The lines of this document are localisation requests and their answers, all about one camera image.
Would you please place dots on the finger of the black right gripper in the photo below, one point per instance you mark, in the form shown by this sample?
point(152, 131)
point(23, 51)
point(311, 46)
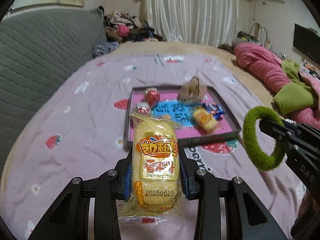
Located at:
point(302, 135)

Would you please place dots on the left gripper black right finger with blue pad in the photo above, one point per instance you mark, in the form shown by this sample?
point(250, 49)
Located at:
point(246, 216)

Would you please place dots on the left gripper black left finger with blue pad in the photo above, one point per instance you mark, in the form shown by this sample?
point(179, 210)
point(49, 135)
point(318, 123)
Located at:
point(68, 215)

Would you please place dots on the yellow rice cracker packet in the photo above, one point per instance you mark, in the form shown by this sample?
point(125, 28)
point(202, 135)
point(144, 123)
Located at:
point(155, 171)
point(204, 120)

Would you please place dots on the blue candy wrapper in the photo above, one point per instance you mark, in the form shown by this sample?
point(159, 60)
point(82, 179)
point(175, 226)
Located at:
point(214, 109)

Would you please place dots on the beige mesh scrunchie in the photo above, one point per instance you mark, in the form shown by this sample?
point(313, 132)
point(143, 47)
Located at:
point(192, 91)

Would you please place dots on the red white chocolate egg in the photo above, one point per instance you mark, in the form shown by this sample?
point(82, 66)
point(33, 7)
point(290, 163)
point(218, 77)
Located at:
point(152, 96)

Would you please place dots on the green blanket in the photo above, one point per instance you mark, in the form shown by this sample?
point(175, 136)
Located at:
point(295, 95)

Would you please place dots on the lilac strawberry print sheet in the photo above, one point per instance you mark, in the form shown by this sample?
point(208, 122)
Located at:
point(75, 133)

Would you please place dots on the pink quilt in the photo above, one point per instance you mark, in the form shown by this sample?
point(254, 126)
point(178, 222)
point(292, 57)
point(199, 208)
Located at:
point(266, 67)

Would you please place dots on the pink book tray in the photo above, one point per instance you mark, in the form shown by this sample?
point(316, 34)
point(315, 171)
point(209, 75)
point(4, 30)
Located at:
point(190, 134)

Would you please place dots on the blue patterned cloth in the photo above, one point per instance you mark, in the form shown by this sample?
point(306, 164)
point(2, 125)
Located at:
point(104, 48)

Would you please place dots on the white satin curtain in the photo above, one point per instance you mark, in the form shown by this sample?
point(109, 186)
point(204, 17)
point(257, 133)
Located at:
point(206, 22)

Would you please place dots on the grey quilted headboard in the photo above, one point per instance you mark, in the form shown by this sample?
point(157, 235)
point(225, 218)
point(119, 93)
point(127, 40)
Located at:
point(40, 50)

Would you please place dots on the pile of clothes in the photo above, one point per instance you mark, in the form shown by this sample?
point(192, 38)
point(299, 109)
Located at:
point(122, 27)

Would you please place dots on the black wall television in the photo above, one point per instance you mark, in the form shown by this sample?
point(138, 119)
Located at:
point(307, 41)

